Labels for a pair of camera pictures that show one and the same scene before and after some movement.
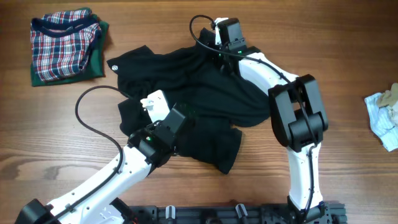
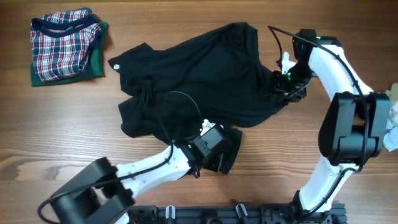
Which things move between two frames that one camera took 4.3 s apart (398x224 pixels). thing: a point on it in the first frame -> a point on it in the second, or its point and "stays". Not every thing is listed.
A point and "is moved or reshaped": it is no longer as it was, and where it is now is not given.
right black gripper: [217, 58] -> [292, 96]
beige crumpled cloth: [389, 97] stays
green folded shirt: [96, 66] stays
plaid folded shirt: [61, 42] stays
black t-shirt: [218, 99] is moved or reshaped
